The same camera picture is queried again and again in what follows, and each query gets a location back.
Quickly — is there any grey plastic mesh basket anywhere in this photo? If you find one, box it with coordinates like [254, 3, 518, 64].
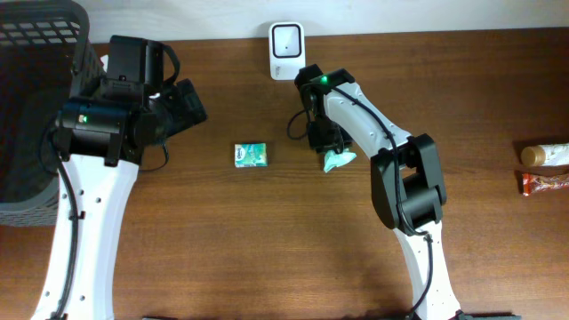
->
[1, 1, 104, 227]

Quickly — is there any green tissue pack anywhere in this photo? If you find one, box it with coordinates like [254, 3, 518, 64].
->
[234, 143, 268, 168]

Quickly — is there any white barcode scanner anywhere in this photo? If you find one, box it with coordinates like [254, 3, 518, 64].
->
[268, 21, 306, 81]

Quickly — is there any orange chocolate bar wrapper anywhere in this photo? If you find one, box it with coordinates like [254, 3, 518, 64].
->
[522, 173, 568, 196]

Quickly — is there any mint green snack packet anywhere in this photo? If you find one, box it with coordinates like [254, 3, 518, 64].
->
[323, 150, 357, 173]

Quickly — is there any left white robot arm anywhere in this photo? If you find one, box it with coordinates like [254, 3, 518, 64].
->
[33, 36, 207, 319]

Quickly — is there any white Pantene tube gold cap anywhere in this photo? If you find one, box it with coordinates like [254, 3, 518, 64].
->
[520, 143, 568, 167]

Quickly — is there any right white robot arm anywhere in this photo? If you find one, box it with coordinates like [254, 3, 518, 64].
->
[294, 64, 461, 319]

